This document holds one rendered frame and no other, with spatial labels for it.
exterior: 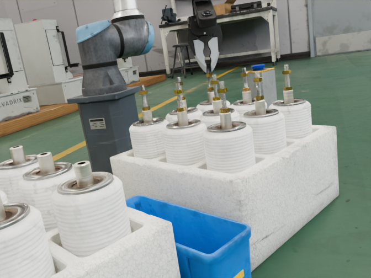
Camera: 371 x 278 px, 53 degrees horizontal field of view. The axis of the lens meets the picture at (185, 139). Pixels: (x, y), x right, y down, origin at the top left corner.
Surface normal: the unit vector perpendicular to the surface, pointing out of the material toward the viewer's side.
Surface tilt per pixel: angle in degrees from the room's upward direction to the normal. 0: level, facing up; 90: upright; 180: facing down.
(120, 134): 90
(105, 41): 90
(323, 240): 0
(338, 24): 90
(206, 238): 88
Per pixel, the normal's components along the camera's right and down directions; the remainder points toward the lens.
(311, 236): -0.14, -0.96
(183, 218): -0.69, 0.23
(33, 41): -0.32, 0.27
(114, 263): 0.70, 0.07
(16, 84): 0.94, -0.05
